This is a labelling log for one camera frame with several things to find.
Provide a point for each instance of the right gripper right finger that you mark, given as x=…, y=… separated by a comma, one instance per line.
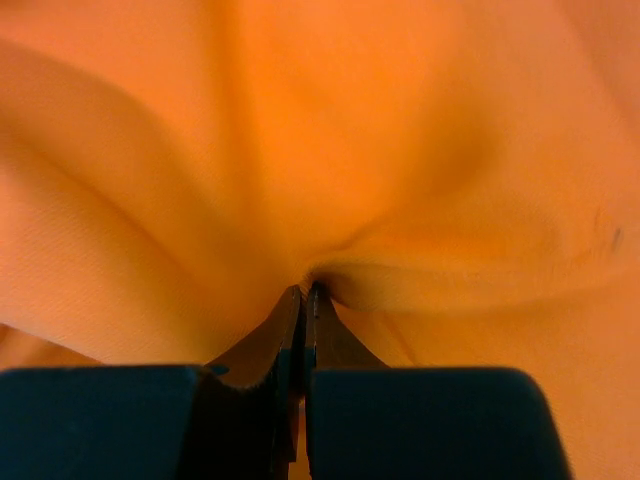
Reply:
x=368, y=420

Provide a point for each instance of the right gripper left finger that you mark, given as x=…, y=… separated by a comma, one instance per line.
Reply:
x=235, y=417

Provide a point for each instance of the orange trousers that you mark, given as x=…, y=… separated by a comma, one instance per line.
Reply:
x=463, y=175

